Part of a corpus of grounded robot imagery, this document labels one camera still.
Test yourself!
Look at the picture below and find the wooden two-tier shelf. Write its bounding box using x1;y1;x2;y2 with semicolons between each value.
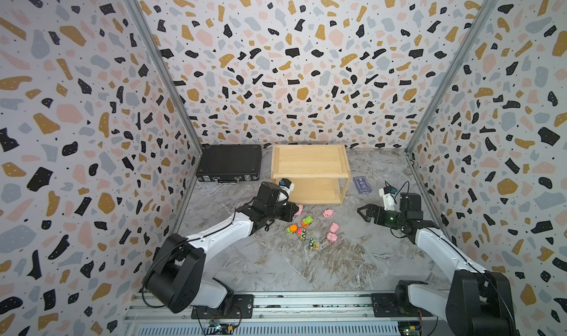
271;145;351;205

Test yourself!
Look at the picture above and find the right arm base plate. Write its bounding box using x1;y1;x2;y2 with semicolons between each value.
370;293;433;318

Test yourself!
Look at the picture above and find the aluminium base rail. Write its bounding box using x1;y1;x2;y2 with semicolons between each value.
121;291;451;335

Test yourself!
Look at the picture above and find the green pink mixer truck toy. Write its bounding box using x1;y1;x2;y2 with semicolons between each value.
297;228;307;241

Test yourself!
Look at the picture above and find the green overturned toy truck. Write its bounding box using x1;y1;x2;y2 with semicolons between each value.
309;237;320;251

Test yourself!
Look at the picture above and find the green orange mixer truck toy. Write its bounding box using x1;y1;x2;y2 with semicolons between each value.
286;225;298;236

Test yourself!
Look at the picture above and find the orange green dump truck toy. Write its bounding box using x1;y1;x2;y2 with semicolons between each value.
301;216;313;228

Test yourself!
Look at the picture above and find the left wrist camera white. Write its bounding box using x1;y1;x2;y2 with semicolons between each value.
278;178;295;195

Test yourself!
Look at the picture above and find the pink toy pig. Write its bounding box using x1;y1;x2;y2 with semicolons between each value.
329;222;340;233
326;232;338;243
295;204;304;216
322;209;335;218

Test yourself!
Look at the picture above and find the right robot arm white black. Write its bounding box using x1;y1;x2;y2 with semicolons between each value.
357;189;518;335

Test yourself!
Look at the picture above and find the blue card deck box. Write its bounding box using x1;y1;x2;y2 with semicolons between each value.
353;176;372;194

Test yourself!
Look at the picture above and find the black briefcase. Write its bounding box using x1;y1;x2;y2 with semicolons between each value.
196;145;262;184

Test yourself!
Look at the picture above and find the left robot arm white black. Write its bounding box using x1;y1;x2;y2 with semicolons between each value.
142;179;299;316

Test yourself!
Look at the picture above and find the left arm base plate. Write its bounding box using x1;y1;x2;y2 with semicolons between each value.
191;294;255;320

